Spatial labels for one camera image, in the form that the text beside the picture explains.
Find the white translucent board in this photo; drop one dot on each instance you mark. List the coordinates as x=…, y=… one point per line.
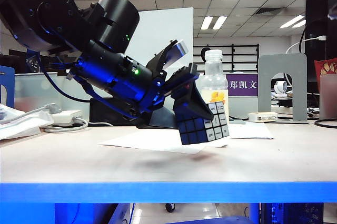
x=168, y=24

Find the black rectangular box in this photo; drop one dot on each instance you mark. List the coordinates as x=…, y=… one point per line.
x=100, y=114

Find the small white charger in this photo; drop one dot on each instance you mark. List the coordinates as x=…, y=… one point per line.
x=263, y=117

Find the black wall shelf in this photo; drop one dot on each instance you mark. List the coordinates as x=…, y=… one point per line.
x=232, y=61

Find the white power adapter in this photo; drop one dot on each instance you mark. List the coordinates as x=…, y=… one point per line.
x=65, y=116

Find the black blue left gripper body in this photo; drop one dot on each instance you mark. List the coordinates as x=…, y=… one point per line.
x=118, y=82

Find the black caster wheel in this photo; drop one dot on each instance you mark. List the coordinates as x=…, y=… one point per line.
x=169, y=207

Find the frosted glass desk partition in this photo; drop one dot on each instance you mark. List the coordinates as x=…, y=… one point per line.
x=31, y=90

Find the clear plastic document bag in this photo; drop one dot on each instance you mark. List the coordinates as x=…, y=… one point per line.
x=21, y=128

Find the pink translucent panel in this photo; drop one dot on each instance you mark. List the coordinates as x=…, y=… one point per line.
x=327, y=97

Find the purple name sign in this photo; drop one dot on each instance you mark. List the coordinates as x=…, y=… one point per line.
x=242, y=85

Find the small white desk fan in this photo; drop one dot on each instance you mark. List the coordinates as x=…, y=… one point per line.
x=280, y=87

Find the blue flag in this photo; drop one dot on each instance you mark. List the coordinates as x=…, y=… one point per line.
x=33, y=63

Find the blue white red Rubik's cube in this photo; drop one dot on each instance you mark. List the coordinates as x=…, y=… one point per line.
x=194, y=132

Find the grey metal bookend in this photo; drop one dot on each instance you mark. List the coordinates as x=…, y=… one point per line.
x=300, y=90

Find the black monitor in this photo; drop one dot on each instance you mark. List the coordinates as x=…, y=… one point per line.
x=318, y=3

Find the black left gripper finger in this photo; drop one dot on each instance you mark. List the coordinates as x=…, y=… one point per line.
x=166, y=118
x=194, y=97

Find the blue metal table frame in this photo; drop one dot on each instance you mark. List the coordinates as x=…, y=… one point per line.
x=168, y=192

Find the clear plastic drink bottle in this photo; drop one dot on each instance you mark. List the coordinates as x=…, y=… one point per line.
x=213, y=82

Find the blue metal bookend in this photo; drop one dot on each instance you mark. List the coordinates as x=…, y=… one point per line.
x=10, y=76

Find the black chair headrest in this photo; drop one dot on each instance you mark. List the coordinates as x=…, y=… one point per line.
x=203, y=53

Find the fluorescent ceiling light panel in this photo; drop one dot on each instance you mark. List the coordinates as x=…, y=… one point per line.
x=292, y=21
x=206, y=22

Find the red patterned cushion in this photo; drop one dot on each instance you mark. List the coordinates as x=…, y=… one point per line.
x=327, y=67

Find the white paper sheet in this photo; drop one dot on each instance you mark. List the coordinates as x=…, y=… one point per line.
x=250, y=130
x=137, y=140

